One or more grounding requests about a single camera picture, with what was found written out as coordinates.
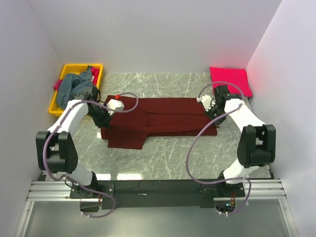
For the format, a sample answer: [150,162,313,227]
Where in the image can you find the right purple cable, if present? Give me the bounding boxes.
[185,81,252,218]

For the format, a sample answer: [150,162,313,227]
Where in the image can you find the yellow plastic bin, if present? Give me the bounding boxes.
[48,63,105,117]

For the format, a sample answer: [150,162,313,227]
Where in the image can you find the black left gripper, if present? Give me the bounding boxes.
[87,103,115,128]

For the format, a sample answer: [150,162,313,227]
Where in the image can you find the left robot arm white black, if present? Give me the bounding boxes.
[36,86,124,198]

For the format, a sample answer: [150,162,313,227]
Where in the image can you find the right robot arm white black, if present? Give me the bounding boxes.
[197,81,276,197]

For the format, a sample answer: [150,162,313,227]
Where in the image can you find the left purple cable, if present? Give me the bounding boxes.
[43,92,139,218]

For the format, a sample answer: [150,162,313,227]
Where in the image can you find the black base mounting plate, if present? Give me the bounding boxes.
[70,180,245,212]

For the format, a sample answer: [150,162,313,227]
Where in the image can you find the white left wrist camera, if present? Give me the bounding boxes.
[106,99,124,111]

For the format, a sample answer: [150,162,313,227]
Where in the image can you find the pink cloth in bin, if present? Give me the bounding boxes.
[53,65,100,90]

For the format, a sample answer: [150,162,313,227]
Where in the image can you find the folded pink t-shirt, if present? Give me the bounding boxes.
[209,67,253,98]

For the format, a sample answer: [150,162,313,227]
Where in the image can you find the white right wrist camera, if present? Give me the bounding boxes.
[197,95,215,111]

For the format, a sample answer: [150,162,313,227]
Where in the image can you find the dark red t-shirt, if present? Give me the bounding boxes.
[101,96,210,150]

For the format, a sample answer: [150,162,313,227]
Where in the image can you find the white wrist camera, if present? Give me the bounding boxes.
[197,95,215,111]
[106,99,124,111]

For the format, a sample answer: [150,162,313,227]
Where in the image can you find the grey-blue crumpled t-shirt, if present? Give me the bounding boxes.
[56,66,93,110]

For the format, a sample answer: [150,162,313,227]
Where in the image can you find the purple cable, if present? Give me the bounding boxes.
[43,92,139,218]
[185,81,252,218]

